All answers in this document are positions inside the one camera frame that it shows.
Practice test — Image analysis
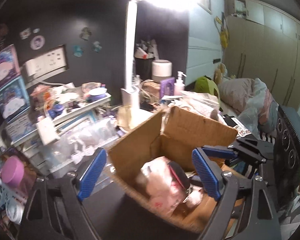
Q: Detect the pink tissue pack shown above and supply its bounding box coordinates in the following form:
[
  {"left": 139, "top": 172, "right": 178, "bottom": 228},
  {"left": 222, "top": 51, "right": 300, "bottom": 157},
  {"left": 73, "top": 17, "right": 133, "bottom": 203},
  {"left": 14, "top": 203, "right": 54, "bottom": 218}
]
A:
[{"left": 135, "top": 157, "right": 189, "bottom": 216}]

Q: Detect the black round sponge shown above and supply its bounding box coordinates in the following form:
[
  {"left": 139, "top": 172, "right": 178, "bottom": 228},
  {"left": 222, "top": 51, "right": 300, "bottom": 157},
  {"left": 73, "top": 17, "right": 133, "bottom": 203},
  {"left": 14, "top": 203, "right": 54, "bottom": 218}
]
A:
[{"left": 168, "top": 161, "right": 191, "bottom": 191}]

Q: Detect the clear gift bag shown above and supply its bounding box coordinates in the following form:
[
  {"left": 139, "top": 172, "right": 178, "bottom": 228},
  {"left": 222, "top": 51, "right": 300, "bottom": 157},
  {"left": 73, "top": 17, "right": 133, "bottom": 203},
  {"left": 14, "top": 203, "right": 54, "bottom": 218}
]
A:
[{"left": 42, "top": 114, "right": 121, "bottom": 176}]

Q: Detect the white power adapter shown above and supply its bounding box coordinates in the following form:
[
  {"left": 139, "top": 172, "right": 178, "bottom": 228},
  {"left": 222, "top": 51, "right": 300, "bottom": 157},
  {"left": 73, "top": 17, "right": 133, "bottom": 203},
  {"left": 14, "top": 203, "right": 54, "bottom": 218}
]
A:
[{"left": 36, "top": 117, "right": 60, "bottom": 146}]

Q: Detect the cardboard box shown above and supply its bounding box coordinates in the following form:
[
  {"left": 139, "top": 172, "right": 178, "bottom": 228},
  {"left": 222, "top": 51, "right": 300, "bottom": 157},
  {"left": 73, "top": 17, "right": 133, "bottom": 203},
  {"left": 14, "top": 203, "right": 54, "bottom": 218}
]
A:
[{"left": 107, "top": 107, "right": 237, "bottom": 233}]

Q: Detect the white small desk shelf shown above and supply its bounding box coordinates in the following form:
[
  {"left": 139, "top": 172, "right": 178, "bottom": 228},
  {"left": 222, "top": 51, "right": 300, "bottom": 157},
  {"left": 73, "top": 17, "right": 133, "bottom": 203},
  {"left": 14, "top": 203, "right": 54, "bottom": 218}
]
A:
[{"left": 0, "top": 89, "right": 113, "bottom": 170}]

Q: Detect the pink water bottle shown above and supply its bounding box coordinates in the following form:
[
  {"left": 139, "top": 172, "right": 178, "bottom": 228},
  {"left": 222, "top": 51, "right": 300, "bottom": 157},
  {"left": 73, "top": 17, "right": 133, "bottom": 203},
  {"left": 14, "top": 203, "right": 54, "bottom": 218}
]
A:
[{"left": 0, "top": 155, "right": 37, "bottom": 205}]

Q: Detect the white plastic tub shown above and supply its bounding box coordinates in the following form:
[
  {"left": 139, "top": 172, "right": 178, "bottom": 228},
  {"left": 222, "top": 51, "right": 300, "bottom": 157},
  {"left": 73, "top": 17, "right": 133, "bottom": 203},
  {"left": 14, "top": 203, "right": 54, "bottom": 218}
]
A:
[{"left": 5, "top": 197, "right": 24, "bottom": 225}]

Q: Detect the green plush toy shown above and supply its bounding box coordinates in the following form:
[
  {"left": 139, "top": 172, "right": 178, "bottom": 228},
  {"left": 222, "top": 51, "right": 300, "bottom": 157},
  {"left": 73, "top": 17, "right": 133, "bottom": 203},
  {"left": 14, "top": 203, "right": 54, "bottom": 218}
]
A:
[{"left": 194, "top": 76, "right": 221, "bottom": 102}]

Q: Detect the pump bottle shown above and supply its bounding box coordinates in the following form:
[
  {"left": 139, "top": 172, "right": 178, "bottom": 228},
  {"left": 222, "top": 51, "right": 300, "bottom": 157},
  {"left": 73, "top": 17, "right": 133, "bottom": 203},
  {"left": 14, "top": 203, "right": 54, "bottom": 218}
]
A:
[{"left": 174, "top": 71, "right": 186, "bottom": 95}]

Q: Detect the beige wardrobe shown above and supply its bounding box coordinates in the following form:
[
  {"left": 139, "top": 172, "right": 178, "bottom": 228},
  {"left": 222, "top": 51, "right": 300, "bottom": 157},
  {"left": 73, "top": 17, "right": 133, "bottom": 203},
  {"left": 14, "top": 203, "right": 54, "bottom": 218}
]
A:
[{"left": 223, "top": 0, "right": 300, "bottom": 109}]

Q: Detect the blue cinnamoroll box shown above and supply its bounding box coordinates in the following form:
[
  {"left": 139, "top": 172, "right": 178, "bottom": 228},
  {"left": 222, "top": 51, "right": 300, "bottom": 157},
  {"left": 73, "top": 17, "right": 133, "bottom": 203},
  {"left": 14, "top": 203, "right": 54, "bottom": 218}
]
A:
[{"left": 0, "top": 76, "right": 30, "bottom": 123}]

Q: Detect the white cylinder humidifier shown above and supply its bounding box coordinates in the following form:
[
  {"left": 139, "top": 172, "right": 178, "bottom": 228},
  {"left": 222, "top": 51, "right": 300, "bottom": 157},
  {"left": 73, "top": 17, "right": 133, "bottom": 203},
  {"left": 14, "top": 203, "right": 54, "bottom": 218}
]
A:
[{"left": 152, "top": 60, "right": 172, "bottom": 82}]

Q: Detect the black pen holder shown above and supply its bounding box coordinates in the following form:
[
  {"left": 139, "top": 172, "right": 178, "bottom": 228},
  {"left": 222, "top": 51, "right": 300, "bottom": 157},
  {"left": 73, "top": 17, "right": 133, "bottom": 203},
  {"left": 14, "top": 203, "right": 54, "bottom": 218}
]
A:
[{"left": 135, "top": 58, "right": 153, "bottom": 80}]

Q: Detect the yellow hanging plush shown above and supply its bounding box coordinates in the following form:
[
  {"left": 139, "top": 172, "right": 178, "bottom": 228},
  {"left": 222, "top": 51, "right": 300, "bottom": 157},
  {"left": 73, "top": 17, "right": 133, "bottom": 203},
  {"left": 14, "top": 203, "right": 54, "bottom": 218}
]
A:
[{"left": 215, "top": 16, "right": 229, "bottom": 49}]

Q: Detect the purple cinnamoroll box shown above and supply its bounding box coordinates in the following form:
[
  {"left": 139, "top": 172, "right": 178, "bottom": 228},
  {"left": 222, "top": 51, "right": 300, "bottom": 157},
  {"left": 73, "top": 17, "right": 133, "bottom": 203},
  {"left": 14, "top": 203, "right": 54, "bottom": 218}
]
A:
[{"left": 0, "top": 44, "right": 20, "bottom": 89}]

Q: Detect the white desk lamp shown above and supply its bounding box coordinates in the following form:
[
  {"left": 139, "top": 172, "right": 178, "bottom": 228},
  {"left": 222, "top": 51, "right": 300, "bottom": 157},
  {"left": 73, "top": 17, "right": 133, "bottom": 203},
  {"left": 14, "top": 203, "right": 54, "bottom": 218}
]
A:
[{"left": 115, "top": 0, "right": 211, "bottom": 131}]

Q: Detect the white wall socket panel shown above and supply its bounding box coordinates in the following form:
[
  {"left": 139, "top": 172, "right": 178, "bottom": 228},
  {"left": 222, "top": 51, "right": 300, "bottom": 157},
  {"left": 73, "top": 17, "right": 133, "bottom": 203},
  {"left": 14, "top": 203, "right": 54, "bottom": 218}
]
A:
[{"left": 24, "top": 45, "right": 68, "bottom": 80}]

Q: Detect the round pink wall sticker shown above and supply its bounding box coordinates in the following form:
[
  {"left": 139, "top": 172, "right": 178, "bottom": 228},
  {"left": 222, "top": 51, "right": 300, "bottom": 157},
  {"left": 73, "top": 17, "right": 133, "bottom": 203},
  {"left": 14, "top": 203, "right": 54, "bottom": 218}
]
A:
[{"left": 30, "top": 35, "right": 45, "bottom": 50}]

